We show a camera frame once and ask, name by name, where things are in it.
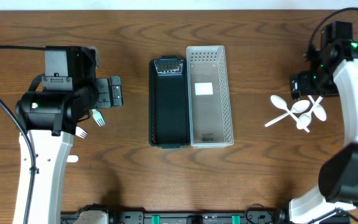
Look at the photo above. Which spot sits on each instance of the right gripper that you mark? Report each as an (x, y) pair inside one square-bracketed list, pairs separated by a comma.
[(299, 86)]

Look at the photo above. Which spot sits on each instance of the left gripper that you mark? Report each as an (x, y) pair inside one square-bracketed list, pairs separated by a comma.
[(109, 92)]

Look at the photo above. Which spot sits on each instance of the white spoon pointing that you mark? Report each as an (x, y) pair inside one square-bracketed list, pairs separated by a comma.
[(297, 107)]

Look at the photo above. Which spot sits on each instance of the white spoon pile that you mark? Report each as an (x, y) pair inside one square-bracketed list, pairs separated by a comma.
[(282, 104)]

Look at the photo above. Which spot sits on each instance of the white spoon bowl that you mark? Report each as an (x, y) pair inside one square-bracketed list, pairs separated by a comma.
[(305, 118)]

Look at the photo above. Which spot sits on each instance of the white spoon with upper handle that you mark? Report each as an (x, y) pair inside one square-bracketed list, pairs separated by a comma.
[(319, 111)]

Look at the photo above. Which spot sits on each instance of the white fork basket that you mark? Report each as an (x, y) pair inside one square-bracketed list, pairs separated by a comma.
[(97, 116)]

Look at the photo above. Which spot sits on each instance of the white fork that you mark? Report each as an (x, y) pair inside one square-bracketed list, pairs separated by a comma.
[(72, 159), (80, 132)]

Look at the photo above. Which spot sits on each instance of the black plastic mesh basket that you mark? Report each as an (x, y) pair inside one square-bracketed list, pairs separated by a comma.
[(169, 122)]

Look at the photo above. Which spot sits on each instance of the clear plastic mesh basket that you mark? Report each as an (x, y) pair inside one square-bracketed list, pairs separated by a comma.
[(210, 115)]

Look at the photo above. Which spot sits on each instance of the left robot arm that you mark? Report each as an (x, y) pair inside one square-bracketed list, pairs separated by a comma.
[(49, 113)]

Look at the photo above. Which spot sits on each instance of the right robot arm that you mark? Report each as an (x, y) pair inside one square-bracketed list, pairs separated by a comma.
[(333, 72)]

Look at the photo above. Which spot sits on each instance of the white label in basket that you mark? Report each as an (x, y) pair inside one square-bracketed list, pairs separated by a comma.
[(203, 88)]

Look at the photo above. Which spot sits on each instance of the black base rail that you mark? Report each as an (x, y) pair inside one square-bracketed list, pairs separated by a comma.
[(250, 216)]

